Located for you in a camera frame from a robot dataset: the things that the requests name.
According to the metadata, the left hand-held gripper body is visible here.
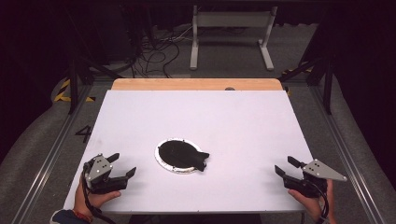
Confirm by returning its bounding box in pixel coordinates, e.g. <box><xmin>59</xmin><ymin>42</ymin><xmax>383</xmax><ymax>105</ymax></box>
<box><xmin>82</xmin><ymin>153</ymin><xmax>129</xmax><ymax>195</ymax></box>

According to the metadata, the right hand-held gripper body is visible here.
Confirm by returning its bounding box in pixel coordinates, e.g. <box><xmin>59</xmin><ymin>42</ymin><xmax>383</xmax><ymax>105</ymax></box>
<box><xmin>282</xmin><ymin>159</ymin><xmax>348</xmax><ymax>199</ymax></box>

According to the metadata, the white plate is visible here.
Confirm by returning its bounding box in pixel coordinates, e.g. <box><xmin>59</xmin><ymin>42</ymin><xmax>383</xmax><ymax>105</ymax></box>
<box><xmin>154</xmin><ymin>137</ymin><xmax>210</xmax><ymax>175</ymax></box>

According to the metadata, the person's right hand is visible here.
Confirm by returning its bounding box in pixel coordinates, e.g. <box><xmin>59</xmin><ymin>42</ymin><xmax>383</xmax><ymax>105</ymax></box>
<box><xmin>287</xmin><ymin>179</ymin><xmax>335</xmax><ymax>224</ymax></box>

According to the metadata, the person's left hand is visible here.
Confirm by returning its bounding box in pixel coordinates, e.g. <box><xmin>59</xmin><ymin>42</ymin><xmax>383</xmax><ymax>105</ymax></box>
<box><xmin>73</xmin><ymin>179</ymin><xmax>122</xmax><ymax>219</ymax></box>

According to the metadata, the yellow black floor tape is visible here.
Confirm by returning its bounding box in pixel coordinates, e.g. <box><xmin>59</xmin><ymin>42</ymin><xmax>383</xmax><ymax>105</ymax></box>
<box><xmin>53</xmin><ymin>78</ymin><xmax>96</xmax><ymax>104</ymax></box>

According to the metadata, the black metal stand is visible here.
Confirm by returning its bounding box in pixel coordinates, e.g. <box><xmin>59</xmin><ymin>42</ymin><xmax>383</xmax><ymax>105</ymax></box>
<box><xmin>277</xmin><ymin>55</ymin><xmax>335</xmax><ymax>116</ymax></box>
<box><xmin>64</xmin><ymin>8</ymin><xmax>123</xmax><ymax>116</ymax></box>

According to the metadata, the white board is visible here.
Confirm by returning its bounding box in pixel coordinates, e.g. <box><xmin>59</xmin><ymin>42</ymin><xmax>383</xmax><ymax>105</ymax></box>
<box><xmin>63</xmin><ymin>90</ymin><xmax>315</xmax><ymax>215</ymax></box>

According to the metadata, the wooden table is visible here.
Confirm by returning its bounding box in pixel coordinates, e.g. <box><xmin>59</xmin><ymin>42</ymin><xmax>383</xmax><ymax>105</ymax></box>
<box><xmin>111</xmin><ymin>77</ymin><xmax>284</xmax><ymax>91</ymax></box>

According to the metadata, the white metal stand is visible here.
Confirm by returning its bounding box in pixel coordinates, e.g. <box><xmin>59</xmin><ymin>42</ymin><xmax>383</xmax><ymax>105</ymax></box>
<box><xmin>189</xmin><ymin>5</ymin><xmax>278</xmax><ymax>72</ymax></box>

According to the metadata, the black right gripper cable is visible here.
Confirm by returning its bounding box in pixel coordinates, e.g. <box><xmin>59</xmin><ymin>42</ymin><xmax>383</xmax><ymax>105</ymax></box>
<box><xmin>306</xmin><ymin>178</ymin><xmax>331</xmax><ymax>222</ymax></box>

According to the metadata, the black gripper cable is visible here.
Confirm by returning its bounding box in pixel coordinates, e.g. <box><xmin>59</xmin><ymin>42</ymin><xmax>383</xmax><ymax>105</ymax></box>
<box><xmin>306</xmin><ymin>178</ymin><xmax>331</xmax><ymax>222</ymax></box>
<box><xmin>80</xmin><ymin>166</ymin><xmax>117</xmax><ymax>224</ymax></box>

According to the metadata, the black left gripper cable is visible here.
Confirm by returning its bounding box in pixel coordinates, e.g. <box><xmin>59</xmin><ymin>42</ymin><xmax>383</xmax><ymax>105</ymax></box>
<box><xmin>80</xmin><ymin>166</ymin><xmax>117</xmax><ymax>224</ymax></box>

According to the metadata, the aluminium floor rail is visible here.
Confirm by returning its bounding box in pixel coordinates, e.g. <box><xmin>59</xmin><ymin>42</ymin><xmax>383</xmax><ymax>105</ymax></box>
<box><xmin>309</xmin><ymin>85</ymin><xmax>387</xmax><ymax>224</ymax></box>
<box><xmin>10</xmin><ymin>83</ymin><xmax>94</xmax><ymax>224</ymax></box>

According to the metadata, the red bracelet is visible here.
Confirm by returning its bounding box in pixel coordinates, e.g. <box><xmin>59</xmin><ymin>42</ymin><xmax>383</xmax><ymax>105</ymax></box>
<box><xmin>72</xmin><ymin>209</ymin><xmax>94</xmax><ymax>223</ymax></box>

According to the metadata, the tangle of black floor cables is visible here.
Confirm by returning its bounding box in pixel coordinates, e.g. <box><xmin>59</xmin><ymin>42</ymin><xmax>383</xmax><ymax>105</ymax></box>
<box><xmin>129</xmin><ymin>26</ymin><xmax>194</xmax><ymax>79</ymax></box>

